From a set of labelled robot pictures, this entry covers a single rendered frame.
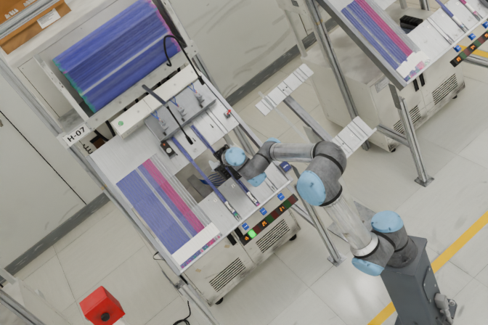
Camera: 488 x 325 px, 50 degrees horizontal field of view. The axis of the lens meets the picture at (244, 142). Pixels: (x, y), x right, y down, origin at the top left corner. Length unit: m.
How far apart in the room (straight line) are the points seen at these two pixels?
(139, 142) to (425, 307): 1.49
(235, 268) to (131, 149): 0.97
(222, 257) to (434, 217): 1.19
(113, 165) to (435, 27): 1.80
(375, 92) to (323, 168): 1.36
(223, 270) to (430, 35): 1.69
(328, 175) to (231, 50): 2.72
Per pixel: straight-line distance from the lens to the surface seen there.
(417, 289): 2.36
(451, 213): 3.10
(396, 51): 2.85
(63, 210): 4.39
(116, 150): 2.57
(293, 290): 3.05
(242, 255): 3.03
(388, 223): 2.12
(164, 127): 2.50
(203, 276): 2.98
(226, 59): 4.41
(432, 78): 3.45
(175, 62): 2.54
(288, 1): 3.20
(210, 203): 2.48
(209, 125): 2.56
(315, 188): 1.80
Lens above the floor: 2.41
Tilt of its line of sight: 36 degrees down
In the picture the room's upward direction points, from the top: 30 degrees counter-clockwise
